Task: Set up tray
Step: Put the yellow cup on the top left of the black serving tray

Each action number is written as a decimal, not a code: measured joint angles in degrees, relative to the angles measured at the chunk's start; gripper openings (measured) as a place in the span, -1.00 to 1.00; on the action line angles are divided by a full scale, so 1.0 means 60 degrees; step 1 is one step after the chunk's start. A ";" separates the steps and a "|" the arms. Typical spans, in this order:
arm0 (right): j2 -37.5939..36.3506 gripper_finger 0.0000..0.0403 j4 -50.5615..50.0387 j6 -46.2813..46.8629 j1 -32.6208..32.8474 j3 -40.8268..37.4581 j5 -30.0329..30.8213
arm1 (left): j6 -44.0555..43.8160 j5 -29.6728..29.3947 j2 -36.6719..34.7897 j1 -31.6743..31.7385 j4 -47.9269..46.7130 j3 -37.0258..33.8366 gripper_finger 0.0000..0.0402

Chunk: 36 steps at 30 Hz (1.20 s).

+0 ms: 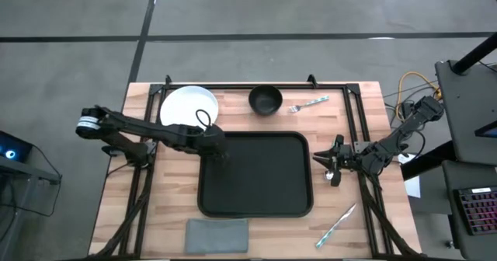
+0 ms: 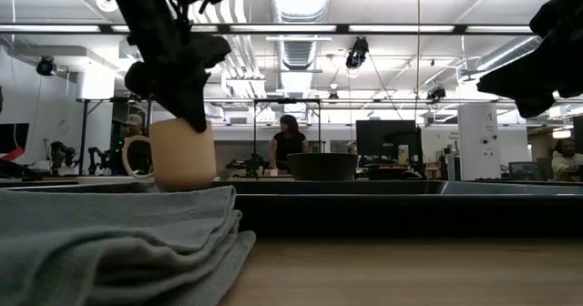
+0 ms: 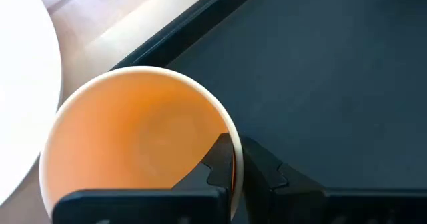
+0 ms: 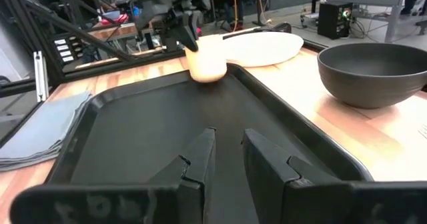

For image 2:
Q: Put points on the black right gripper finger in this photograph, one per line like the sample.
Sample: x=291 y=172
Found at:
x=535 y=105
x=514 y=83

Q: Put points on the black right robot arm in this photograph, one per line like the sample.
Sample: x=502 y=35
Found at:
x=560 y=10

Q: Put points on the peach ceramic mug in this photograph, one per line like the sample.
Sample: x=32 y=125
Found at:
x=182 y=160

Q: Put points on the gray cloth napkin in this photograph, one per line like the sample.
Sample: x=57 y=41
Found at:
x=114 y=233

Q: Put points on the overhead light bar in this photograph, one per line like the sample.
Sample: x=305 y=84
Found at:
x=291 y=28

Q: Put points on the black wall screen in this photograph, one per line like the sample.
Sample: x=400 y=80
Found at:
x=13 y=137

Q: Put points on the white column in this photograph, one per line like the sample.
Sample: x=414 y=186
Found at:
x=478 y=137

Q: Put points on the person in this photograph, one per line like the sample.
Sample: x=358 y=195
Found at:
x=136 y=127
x=567 y=158
x=289 y=144

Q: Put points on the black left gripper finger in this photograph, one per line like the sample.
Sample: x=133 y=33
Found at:
x=170 y=102
x=195 y=110

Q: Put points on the black background robot arm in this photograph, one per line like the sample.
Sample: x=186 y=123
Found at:
x=59 y=153
x=98 y=158

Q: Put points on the black hanging ceiling camera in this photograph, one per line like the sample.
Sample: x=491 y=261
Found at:
x=357 y=53
x=45 y=66

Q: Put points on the black bowl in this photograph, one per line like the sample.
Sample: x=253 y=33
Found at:
x=322 y=167

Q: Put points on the black vertical post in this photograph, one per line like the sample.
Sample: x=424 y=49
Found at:
x=83 y=137

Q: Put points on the black computer monitor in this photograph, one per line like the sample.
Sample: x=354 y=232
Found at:
x=387 y=137

